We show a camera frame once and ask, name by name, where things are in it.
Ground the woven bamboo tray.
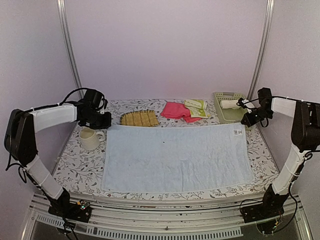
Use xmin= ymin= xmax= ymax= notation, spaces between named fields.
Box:
xmin=120 ymin=110 xmax=159 ymax=127

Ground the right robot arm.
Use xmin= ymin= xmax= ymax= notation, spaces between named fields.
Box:
xmin=237 ymin=87 xmax=320 ymax=218

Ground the floral tablecloth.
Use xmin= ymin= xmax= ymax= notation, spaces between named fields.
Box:
xmin=48 ymin=98 xmax=285 ymax=201

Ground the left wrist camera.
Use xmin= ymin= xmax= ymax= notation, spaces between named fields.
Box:
xmin=98 ymin=96 xmax=108 ymax=115

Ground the right aluminium post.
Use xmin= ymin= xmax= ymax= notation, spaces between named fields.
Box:
xmin=247 ymin=0 xmax=275 ymax=100

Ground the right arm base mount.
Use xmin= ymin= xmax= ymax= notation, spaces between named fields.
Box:
xmin=239 ymin=184 xmax=289 ymax=223

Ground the cream ceramic mug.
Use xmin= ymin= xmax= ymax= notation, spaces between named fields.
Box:
xmin=79 ymin=128 xmax=106 ymax=151

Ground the front aluminium rail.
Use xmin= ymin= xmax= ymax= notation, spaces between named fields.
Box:
xmin=21 ymin=193 xmax=313 ymax=240

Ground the left aluminium post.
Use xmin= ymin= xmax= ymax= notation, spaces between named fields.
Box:
xmin=56 ymin=0 xmax=83 ymax=89

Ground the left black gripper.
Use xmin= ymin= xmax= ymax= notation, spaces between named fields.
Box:
xmin=83 ymin=109 xmax=112 ymax=130

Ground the cream towel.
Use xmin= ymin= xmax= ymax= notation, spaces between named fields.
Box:
xmin=219 ymin=99 xmax=241 ymax=110

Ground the aluminium post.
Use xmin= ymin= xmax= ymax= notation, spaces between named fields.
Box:
xmin=56 ymin=0 xmax=83 ymax=89
xmin=247 ymin=0 xmax=275 ymax=100

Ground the pink towel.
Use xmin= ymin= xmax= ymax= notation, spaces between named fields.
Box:
xmin=160 ymin=102 xmax=201 ymax=123

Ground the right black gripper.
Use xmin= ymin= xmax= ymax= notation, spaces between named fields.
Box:
xmin=242 ymin=106 xmax=274 ymax=127

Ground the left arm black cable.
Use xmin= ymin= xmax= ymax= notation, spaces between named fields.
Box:
xmin=4 ymin=87 xmax=101 ymax=173

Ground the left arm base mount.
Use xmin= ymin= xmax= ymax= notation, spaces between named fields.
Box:
xmin=45 ymin=188 xmax=92 ymax=223

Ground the light blue towel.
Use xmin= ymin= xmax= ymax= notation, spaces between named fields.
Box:
xmin=101 ymin=123 xmax=255 ymax=194

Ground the green plastic basket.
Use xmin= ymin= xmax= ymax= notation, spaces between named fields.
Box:
xmin=212 ymin=92 xmax=248 ymax=124

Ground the yellow green patterned towel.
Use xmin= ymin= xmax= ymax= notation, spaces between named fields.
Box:
xmin=184 ymin=99 xmax=211 ymax=119

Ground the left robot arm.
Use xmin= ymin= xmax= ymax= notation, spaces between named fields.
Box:
xmin=3 ymin=87 xmax=112 ymax=217

